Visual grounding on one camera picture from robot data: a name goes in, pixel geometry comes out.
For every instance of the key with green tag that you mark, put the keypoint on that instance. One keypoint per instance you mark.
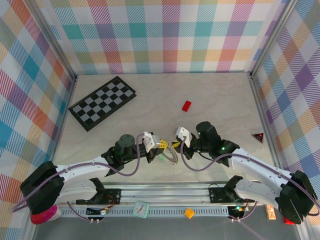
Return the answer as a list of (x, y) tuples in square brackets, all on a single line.
[(161, 157)]

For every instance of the aluminium side rail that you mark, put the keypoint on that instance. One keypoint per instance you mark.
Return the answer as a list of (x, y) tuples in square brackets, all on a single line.
[(258, 100), (72, 86)]

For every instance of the pink plastic cup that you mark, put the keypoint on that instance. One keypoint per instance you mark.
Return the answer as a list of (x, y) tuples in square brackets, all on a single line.
[(41, 218)]

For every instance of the aluminium frame post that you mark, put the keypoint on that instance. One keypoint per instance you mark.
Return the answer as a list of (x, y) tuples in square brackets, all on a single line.
[(272, 37), (56, 42)]

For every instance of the red toy brick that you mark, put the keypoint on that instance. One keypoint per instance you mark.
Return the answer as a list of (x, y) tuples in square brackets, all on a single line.
[(287, 221)]

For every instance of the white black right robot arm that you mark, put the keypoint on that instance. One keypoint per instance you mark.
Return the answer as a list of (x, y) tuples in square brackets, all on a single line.
[(260, 170)]

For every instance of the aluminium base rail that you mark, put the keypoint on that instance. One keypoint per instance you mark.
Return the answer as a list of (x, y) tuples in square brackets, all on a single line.
[(162, 193)]

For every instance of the black grey chessboard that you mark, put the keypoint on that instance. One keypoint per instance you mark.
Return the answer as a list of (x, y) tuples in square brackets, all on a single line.
[(100, 102)]

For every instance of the orange toy brick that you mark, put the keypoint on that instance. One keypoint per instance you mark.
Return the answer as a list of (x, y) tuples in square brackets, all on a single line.
[(189, 213)]

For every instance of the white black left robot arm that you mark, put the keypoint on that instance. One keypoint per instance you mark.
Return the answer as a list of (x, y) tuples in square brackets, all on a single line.
[(80, 170)]

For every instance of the black red triangle sign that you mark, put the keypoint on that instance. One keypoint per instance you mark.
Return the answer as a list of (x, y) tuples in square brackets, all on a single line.
[(258, 137)]

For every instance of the small red block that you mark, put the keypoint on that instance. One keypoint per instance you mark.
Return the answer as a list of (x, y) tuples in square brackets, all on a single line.
[(186, 106)]

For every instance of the teal square clock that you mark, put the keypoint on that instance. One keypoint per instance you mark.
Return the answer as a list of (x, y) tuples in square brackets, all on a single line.
[(140, 209)]

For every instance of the black connector bracket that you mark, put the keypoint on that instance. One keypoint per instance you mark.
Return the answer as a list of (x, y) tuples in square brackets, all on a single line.
[(93, 212), (235, 212)]

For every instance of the wooden printed block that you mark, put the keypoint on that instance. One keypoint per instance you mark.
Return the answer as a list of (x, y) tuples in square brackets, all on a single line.
[(270, 213)]

